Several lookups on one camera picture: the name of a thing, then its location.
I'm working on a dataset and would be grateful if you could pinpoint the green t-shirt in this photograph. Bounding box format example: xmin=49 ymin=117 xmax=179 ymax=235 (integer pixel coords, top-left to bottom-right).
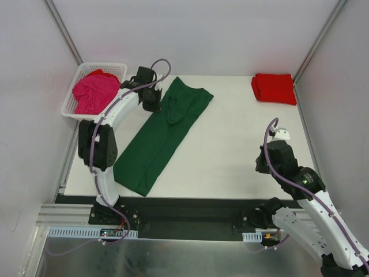
xmin=113 ymin=77 xmax=214 ymax=197

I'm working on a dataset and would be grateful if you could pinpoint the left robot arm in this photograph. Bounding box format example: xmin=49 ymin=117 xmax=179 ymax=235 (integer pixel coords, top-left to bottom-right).
xmin=78 ymin=66 xmax=163 ymax=224

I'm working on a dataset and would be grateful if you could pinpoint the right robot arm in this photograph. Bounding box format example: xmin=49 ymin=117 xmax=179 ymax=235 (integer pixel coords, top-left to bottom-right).
xmin=254 ymin=140 xmax=368 ymax=276

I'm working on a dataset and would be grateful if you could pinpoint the pink t-shirt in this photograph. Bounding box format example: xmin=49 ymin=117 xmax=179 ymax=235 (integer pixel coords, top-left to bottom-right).
xmin=72 ymin=69 xmax=121 ymax=115

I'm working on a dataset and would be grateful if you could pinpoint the folded red t-shirt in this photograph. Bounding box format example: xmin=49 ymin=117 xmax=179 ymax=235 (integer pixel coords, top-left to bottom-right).
xmin=251 ymin=73 xmax=297 ymax=106

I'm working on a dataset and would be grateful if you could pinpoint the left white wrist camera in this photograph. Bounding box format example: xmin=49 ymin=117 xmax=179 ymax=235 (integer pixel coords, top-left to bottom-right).
xmin=154 ymin=74 xmax=166 ymax=91

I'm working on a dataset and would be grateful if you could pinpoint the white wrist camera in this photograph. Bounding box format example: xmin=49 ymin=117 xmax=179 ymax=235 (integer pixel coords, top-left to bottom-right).
xmin=154 ymin=74 xmax=166 ymax=91
xmin=270 ymin=128 xmax=291 ymax=141

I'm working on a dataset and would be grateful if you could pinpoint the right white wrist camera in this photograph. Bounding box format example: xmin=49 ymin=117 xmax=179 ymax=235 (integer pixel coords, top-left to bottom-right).
xmin=270 ymin=128 xmax=291 ymax=141

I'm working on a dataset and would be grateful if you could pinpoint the right slotted cable duct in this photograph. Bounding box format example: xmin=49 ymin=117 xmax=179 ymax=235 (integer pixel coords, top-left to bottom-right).
xmin=242 ymin=231 xmax=263 ymax=243

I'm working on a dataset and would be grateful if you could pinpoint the slotted cable duct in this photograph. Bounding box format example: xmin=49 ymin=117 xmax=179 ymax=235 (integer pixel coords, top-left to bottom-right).
xmin=48 ymin=227 xmax=138 ymax=239
xmin=242 ymin=231 xmax=263 ymax=243

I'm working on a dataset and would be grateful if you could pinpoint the left aluminium corner post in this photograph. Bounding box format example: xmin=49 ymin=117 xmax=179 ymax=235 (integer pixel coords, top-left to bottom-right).
xmin=43 ymin=0 xmax=84 ymax=65

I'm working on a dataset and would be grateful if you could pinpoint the aluminium corner post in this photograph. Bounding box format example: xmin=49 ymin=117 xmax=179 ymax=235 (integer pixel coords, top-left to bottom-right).
xmin=293 ymin=0 xmax=349 ymax=86
xmin=43 ymin=0 xmax=84 ymax=65

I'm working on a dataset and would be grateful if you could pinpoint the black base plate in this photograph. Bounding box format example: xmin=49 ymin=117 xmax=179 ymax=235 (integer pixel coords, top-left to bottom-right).
xmin=56 ymin=195 xmax=265 ymax=241

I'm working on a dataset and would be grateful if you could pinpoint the aluminium rail front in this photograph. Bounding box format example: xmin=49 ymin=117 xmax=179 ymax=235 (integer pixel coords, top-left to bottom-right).
xmin=36 ymin=203 xmax=347 ymax=231

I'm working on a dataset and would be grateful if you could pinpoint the left slotted cable duct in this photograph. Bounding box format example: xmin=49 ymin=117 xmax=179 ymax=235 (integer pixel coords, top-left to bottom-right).
xmin=48 ymin=227 xmax=138 ymax=239

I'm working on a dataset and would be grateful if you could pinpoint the right aluminium corner post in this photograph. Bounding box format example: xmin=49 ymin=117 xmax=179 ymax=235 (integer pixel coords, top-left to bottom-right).
xmin=293 ymin=0 xmax=349 ymax=86

